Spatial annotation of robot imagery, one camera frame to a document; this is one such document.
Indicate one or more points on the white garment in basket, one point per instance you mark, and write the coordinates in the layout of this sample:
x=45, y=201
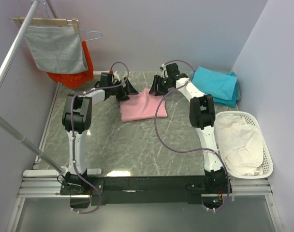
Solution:
x=239, y=142

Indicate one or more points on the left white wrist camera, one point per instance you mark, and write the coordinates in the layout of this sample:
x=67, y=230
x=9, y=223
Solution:
x=116, y=77

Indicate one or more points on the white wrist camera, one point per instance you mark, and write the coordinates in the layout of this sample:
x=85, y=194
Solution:
x=163, y=71
x=116, y=77

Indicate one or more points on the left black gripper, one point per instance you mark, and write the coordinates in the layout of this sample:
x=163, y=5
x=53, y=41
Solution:
x=128, y=90

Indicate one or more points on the wooden clip hanger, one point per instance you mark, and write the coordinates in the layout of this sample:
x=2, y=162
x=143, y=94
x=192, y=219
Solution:
x=45, y=22

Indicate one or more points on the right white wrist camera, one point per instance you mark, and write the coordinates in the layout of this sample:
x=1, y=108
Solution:
x=163, y=71

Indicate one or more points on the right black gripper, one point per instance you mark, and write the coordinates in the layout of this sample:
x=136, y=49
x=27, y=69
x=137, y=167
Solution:
x=157, y=80

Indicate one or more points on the black base beam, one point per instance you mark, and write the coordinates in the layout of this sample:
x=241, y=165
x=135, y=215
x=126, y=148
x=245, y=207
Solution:
x=153, y=189

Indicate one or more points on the grey hanging cloth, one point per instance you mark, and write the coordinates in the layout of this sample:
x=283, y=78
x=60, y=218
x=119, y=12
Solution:
x=56, y=49

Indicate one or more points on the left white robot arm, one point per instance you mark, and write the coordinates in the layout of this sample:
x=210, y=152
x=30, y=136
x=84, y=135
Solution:
x=77, y=117

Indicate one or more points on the white laundry basket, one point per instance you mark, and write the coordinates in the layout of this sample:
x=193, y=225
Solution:
x=260, y=145

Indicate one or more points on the orange hanging garment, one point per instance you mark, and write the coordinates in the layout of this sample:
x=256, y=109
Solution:
x=78, y=79

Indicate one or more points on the pink t shirt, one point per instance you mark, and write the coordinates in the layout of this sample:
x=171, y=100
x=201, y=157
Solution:
x=139, y=107

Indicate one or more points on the folded teal t shirt stack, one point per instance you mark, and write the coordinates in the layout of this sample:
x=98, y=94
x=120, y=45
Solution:
x=223, y=87

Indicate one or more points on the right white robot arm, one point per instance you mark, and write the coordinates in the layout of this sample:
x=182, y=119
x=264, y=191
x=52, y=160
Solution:
x=202, y=112

